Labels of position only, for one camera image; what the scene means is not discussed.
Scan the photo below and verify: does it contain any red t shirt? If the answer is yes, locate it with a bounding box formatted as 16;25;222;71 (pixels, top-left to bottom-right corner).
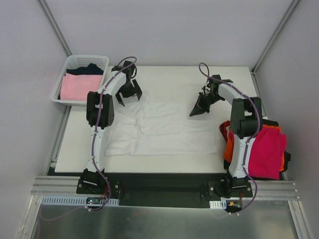
219;120;230;142

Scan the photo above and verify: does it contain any white t shirt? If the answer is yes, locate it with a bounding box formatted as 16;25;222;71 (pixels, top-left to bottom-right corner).
105;102;217;156

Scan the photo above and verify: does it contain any black t shirt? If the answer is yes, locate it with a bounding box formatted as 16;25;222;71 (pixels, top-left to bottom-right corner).
223;119;292;175

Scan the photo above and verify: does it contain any magenta t shirt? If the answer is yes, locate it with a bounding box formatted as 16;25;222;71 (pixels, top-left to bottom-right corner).
228;126;287;180

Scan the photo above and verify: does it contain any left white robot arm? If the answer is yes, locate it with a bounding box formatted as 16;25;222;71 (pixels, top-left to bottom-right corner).
81;61;143;194

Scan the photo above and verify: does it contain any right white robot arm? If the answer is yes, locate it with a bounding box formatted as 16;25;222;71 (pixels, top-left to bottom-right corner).
189;75;262;198

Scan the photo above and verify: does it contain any navy t shirt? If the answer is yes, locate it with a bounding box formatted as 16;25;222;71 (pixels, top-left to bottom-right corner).
66;63;104;75

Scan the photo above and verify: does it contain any pink t shirt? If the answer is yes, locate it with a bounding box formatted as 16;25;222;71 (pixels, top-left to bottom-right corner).
60;73;102;101

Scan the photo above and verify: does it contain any left aluminium frame post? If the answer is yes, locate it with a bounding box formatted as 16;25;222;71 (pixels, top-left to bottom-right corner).
36;0;73;61

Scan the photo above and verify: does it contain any aluminium frame post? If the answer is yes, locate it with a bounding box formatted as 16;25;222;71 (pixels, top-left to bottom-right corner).
36;0;73;61
251;0;302;75

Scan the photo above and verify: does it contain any right white cable duct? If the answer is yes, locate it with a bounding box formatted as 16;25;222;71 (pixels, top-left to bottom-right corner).
209;200;227;210

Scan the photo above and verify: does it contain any white cable duct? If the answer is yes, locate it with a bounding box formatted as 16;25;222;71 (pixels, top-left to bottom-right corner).
41;196;119;207
209;200;227;210

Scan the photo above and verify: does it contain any aluminium rail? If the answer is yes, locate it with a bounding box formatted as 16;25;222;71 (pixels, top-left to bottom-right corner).
30;176;300;201

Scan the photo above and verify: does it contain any left white cable duct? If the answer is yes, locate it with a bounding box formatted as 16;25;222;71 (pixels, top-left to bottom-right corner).
41;196;119;207

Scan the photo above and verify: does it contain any right aluminium frame post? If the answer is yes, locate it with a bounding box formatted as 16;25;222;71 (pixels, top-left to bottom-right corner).
251;0;302;75

